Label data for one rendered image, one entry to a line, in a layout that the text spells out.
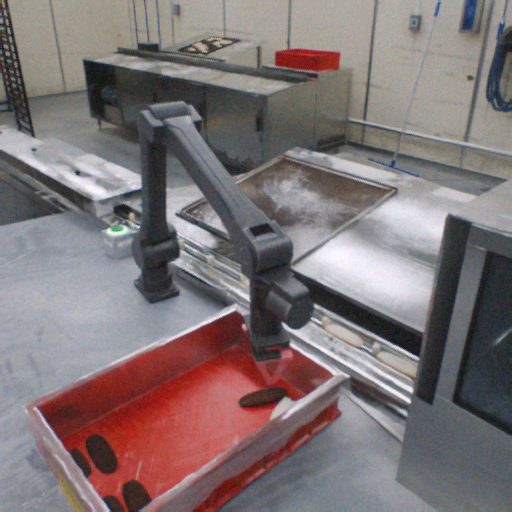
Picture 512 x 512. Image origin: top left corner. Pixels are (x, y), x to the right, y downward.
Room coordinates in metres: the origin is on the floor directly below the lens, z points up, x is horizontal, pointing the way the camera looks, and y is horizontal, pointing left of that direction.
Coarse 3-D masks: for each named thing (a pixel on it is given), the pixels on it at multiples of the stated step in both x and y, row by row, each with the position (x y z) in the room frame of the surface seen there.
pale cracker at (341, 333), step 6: (330, 324) 0.98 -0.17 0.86; (330, 330) 0.95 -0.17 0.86; (336, 330) 0.95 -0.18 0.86; (342, 330) 0.95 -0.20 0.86; (348, 330) 0.95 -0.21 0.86; (336, 336) 0.93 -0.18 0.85; (342, 336) 0.93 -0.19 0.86; (348, 336) 0.93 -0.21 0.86; (354, 336) 0.93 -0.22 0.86; (348, 342) 0.91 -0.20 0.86; (354, 342) 0.91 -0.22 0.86; (360, 342) 0.91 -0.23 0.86
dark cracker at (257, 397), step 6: (258, 390) 0.78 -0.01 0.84; (264, 390) 0.78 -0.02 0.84; (270, 390) 0.78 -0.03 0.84; (276, 390) 0.77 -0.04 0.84; (282, 390) 0.78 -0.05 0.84; (246, 396) 0.77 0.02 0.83; (252, 396) 0.76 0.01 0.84; (258, 396) 0.76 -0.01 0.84; (264, 396) 0.76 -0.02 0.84; (270, 396) 0.76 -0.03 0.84; (276, 396) 0.76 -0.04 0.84; (282, 396) 0.76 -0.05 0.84; (240, 402) 0.75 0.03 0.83; (246, 402) 0.75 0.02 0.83; (252, 402) 0.75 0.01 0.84; (258, 402) 0.75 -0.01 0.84; (264, 402) 0.75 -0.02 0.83
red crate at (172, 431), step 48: (192, 384) 0.81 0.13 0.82; (240, 384) 0.81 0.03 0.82; (288, 384) 0.81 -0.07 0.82; (96, 432) 0.68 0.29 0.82; (144, 432) 0.68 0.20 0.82; (192, 432) 0.68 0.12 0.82; (240, 432) 0.68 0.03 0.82; (96, 480) 0.58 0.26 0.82; (144, 480) 0.58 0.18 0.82; (240, 480) 0.56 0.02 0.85
